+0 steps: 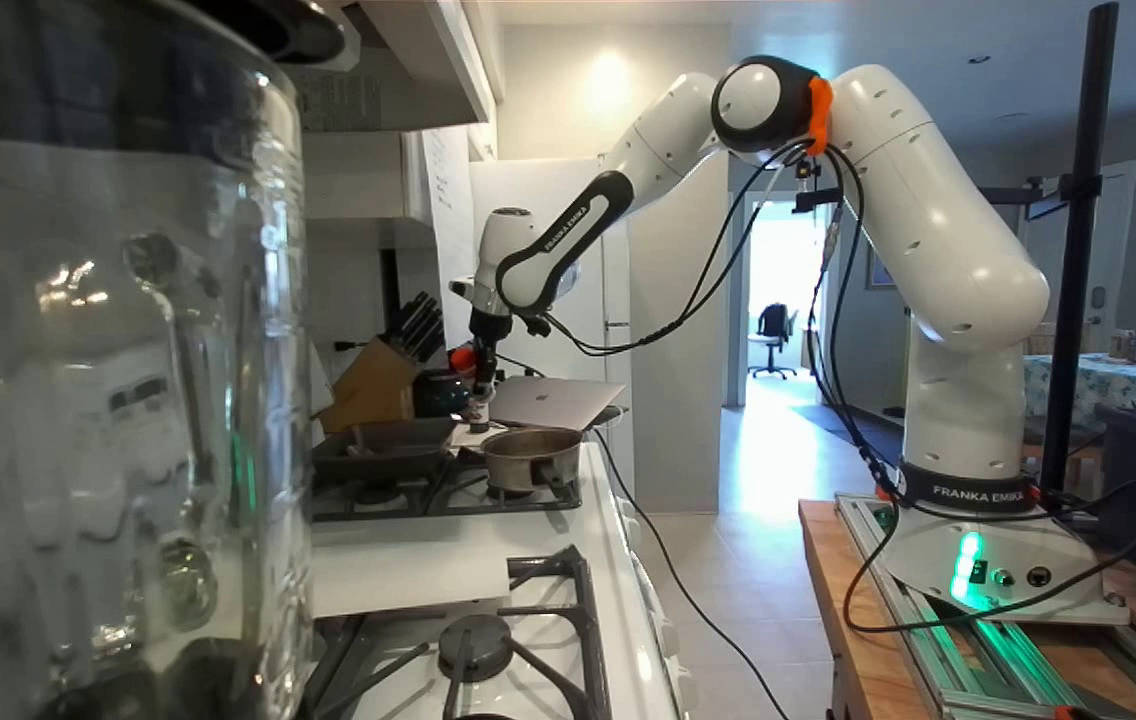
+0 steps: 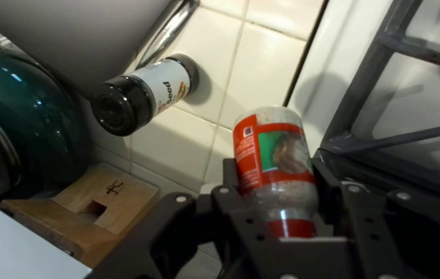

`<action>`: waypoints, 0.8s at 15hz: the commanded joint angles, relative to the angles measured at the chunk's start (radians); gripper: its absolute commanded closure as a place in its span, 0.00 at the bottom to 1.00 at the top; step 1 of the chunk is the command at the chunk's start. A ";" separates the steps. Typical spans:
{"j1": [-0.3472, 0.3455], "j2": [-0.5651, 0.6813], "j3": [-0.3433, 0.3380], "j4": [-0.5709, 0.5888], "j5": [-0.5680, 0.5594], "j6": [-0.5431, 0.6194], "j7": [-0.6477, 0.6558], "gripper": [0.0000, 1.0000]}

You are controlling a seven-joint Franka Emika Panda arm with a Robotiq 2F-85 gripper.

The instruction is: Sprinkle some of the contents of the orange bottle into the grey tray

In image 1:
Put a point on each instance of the white gas stove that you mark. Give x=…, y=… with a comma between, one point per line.
x=595, y=573

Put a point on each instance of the white range hood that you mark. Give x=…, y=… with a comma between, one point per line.
x=394, y=65

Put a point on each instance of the wooden knife block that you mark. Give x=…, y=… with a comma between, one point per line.
x=374, y=387

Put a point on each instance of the orange spice bottle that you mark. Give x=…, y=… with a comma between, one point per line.
x=463, y=359

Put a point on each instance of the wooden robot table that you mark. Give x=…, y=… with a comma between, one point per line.
x=860, y=642

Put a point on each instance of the white refrigerator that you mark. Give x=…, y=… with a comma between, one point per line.
x=672, y=374

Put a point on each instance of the white wall cabinet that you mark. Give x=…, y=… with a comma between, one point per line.
x=360, y=172

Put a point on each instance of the aluminium mounting rail frame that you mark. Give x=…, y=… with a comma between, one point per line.
x=982, y=665

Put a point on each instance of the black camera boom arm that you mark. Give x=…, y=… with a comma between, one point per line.
x=1030, y=198

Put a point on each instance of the patterned sofa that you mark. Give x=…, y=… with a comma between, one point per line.
x=1110, y=387

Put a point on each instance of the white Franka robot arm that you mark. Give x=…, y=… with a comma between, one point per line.
x=942, y=264

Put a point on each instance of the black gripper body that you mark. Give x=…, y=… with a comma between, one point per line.
x=490, y=331

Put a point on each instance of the black office chair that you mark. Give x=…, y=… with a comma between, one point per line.
x=773, y=325

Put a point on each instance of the grey metal saucepan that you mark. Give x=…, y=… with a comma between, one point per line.
x=528, y=462

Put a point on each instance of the large clear glass jar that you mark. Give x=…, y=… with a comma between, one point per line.
x=103, y=402

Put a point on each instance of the black vertical pole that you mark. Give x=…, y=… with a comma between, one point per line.
x=1080, y=264

